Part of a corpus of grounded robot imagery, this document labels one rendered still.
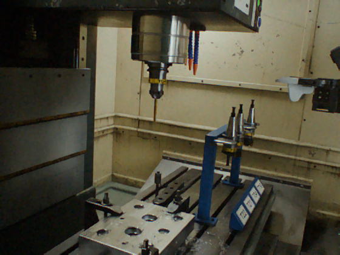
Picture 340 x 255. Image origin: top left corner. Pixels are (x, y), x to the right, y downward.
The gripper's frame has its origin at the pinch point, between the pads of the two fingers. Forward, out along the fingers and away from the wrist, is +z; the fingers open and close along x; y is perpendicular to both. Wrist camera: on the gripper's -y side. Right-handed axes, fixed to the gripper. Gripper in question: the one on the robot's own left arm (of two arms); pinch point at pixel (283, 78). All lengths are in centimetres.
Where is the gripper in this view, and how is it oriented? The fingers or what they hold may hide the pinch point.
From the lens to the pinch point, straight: 93.7
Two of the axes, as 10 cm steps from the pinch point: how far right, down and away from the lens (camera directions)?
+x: 4.9, -1.4, 8.6
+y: -0.7, 9.8, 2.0
